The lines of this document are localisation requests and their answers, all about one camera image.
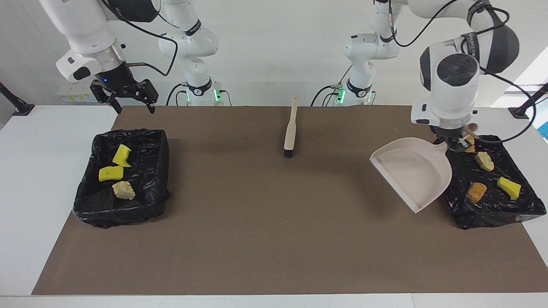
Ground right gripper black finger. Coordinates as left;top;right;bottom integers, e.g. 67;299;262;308
89;83;123;115
136;79;159;115

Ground beige plastic dustpan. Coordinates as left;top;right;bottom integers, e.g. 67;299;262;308
369;123;478;214

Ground brown cork-like lump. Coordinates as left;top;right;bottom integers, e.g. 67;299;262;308
467;182;488;204

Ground all yellow sponge piece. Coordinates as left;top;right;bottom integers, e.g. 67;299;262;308
112;144;132;168

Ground small green sponge piece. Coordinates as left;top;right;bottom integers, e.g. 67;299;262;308
497;177;522;200

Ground green and yellow sponge piece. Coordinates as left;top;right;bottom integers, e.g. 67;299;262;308
98;165;125;182

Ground beige hand brush black bristles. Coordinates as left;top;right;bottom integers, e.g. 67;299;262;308
283;97;299;157

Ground bin lined with black bag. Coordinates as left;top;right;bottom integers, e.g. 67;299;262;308
426;134;547;230
73;128;173;229

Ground white cardboard box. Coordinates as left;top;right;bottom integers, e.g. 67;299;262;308
57;81;102;103

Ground brown table mat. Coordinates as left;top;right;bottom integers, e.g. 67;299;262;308
31;105;548;296

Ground black right base cable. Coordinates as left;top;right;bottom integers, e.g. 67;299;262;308
166;83;189;106

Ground black base cable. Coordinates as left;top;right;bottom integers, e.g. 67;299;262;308
310;85;345;107
166;83;189;106

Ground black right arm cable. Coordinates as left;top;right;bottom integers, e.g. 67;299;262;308
101;0;179;77

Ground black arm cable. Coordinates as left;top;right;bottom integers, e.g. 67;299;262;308
387;0;537;144
101;0;179;77

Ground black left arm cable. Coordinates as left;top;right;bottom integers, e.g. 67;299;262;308
387;0;537;144

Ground black left base cable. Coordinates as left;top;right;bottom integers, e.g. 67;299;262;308
310;85;345;107

